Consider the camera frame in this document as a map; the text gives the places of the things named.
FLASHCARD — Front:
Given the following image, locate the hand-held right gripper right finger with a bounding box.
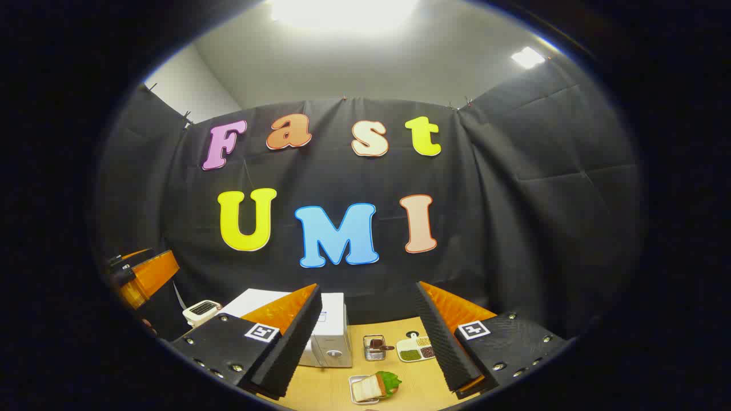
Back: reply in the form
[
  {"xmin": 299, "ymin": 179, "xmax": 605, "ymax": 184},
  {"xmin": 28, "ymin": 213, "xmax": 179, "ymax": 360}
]
[{"xmin": 415, "ymin": 281, "xmax": 569, "ymax": 400}]

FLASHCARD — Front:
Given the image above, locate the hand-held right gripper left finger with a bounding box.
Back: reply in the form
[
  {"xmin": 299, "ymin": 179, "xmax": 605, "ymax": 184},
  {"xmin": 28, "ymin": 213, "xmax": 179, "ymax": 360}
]
[{"xmin": 171, "ymin": 284, "xmax": 323, "ymax": 400}]

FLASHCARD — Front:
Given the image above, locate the white microwave oven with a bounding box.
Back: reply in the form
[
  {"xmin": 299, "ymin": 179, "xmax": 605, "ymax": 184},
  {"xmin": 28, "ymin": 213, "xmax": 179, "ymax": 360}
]
[{"xmin": 220, "ymin": 288, "xmax": 353, "ymax": 368}]

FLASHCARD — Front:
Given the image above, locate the lettuce sandwich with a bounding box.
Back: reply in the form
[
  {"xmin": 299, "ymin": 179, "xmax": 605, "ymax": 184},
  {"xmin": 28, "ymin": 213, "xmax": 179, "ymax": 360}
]
[{"xmin": 351, "ymin": 371, "xmax": 402, "ymax": 403}]

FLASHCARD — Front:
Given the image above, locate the white divided plate with beans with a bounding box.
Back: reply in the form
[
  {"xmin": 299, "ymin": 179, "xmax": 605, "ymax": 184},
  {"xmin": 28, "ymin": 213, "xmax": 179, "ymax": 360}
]
[{"xmin": 396, "ymin": 331, "xmax": 436, "ymax": 362}]

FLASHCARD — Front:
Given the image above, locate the white toaster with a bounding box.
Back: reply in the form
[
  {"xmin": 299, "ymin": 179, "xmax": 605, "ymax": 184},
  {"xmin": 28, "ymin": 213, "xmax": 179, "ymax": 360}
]
[{"xmin": 183, "ymin": 300, "xmax": 222, "ymax": 328}]

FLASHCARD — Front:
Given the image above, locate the white rectangular dish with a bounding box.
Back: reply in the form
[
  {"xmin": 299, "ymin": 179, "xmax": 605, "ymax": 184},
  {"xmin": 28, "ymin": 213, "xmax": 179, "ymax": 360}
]
[{"xmin": 348, "ymin": 374, "xmax": 395, "ymax": 406}]

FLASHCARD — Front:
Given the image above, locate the ceiling light panel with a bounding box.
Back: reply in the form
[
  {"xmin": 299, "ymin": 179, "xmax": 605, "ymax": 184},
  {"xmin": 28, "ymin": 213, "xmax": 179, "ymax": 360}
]
[
  {"xmin": 511, "ymin": 47, "xmax": 546, "ymax": 69},
  {"xmin": 271, "ymin": 0, "xmax": 420, "ymax": 29}
]

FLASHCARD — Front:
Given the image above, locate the metal wire basket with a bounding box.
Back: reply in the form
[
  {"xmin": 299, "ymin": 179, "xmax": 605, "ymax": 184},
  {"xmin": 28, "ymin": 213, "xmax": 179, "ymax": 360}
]
[{"xmin": 363, "ymin": 335, "xmax": 388, "ymax": 361}]

